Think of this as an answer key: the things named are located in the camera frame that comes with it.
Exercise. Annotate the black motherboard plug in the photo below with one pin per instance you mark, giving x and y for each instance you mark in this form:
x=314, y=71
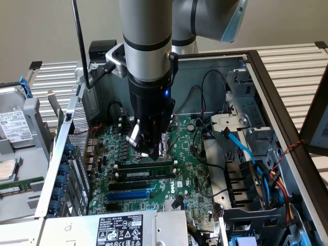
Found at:
x=176, y=202

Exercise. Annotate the blue expansion slot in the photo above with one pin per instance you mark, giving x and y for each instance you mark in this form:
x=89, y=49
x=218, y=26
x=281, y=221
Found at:
x=128, y=196

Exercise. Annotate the black fan shroud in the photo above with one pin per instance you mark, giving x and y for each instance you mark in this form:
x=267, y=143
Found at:
x=241, y=184

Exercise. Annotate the round coin battery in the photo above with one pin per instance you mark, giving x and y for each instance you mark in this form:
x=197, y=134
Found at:
x=191, y=127

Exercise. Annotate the silver hard disk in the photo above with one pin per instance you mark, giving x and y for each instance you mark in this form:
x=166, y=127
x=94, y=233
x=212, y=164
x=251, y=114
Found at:
x=12, y=123

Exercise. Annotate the CPU socket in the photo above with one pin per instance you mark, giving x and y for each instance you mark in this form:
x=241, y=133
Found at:
x=138, y=156

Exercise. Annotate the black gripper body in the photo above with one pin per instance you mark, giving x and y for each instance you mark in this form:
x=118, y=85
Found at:
x=148, y=102

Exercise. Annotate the open PC case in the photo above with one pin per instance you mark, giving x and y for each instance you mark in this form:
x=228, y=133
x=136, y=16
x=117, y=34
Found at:
x=276, y=102

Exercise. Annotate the dark framed panel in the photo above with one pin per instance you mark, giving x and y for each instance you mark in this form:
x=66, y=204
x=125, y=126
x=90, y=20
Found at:
x=314, y=123

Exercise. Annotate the graphics card with metal bracket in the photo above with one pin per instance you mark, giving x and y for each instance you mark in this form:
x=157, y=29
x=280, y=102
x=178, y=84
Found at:
x=54, y=100

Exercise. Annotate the long black expansion slot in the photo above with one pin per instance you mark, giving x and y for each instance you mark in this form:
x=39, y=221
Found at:
x=128, y=186

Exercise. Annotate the short black expansion slot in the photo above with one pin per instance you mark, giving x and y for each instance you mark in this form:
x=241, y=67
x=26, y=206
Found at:
x=114, y=207

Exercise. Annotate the metal disk bay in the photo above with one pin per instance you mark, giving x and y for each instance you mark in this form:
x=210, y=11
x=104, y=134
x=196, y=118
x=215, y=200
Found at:
x=246, y=107

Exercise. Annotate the silver CPU chip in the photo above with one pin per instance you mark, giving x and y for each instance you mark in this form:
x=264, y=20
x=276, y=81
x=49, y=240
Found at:
x=6, y=169

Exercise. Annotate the black corner cap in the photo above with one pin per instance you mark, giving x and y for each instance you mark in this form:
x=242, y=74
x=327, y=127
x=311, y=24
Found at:
x=321, y=44

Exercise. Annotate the black box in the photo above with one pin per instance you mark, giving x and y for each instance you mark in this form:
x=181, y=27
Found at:
x=97, y=50

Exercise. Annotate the silver socket cover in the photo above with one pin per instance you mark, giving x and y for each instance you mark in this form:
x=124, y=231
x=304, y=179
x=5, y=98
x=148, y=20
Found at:
x=176, y=125

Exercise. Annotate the green RAM memory stick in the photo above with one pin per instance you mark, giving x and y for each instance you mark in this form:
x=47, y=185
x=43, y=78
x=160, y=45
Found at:
x=116, y=176

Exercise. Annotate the thin metal locking lever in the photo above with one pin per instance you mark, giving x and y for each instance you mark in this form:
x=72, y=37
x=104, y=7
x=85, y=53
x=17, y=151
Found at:
x=173, y=145

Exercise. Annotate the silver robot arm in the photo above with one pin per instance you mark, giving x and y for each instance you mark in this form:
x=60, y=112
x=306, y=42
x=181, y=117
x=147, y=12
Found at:
x=146, y=25

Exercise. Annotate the blue card clip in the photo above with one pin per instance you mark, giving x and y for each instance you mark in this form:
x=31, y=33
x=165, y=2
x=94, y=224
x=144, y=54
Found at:
x=57, y=206
x=65, y=170
x=62, y=180
x=60, y=194
x=69, y=148

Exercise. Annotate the blue plastic disk tray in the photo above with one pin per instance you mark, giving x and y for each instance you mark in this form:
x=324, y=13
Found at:
x=243, y=242

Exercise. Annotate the silver power supply with label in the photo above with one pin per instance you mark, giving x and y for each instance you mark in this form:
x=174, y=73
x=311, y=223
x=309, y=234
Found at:
x=77, y=230

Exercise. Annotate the green motherboard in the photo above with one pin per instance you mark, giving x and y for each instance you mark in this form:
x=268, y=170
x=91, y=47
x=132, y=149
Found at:
x=184, y=153

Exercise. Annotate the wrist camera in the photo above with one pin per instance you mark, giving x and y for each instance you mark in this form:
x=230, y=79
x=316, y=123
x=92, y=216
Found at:
x=115, y=61

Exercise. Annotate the gray parts rack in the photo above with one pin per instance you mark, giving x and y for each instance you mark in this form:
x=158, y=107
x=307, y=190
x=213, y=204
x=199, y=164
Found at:
x=33, y=115

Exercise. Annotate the small black bracket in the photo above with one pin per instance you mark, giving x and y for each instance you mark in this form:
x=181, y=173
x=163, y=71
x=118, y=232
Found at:
x=36, y=65

